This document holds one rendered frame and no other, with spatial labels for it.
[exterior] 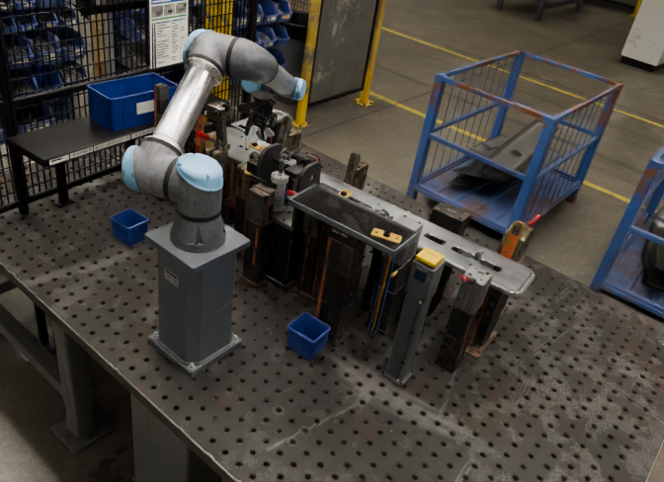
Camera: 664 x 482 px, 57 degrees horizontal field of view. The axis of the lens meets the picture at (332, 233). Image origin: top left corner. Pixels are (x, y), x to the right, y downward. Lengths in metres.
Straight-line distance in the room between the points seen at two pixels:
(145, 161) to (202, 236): 0.24
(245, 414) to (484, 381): 0.76
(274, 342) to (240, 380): 0.19
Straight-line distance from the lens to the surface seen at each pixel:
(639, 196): 3.55
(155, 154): 1.64
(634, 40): 9.68
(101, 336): 2.01
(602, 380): 2.26
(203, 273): 1.65
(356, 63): 5.62
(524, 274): 2.03
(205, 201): 1.59
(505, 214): 4.16
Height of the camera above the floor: 2.07
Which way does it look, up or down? 33 degrees down
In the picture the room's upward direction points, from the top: 10 degrees clockwise
